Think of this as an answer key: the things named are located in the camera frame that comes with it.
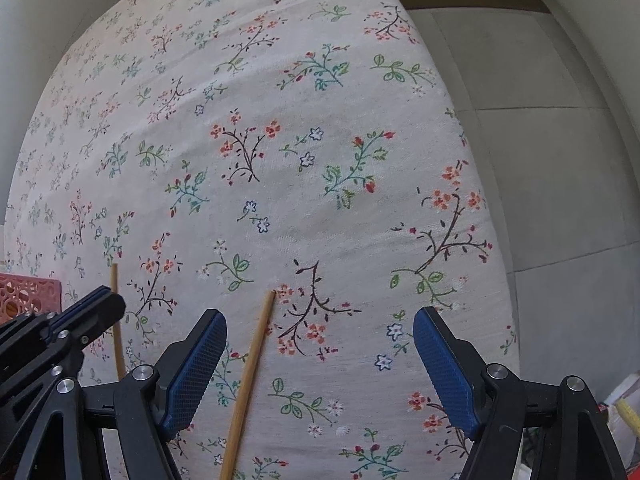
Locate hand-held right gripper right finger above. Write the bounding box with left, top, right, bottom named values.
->
left=413, top=306, right=629, bottom=480

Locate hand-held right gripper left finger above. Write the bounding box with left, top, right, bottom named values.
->
left=0, top=308, right=228, bottom=480

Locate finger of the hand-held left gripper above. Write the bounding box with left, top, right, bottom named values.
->
left=0, top=285, right=113, bottom=356
left=0, top=294, right=127, bottom=401

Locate wooden chopstick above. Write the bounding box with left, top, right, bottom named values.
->
left=110, top=263, right=127, bottom=380
left=220, top=289, right=277, bottom=480

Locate pink perforated basket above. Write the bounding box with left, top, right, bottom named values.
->
left=0, top=273, right=63, bottom=323

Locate white plastic bag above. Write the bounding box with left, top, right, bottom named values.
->
left=602, top=372, right=640, bottom=480

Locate yellow object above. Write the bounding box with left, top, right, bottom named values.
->
left=616, top=399, right=640, bottom=430

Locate floral tablecloth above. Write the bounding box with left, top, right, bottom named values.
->
left=2, top=0, right=519, bottom=480

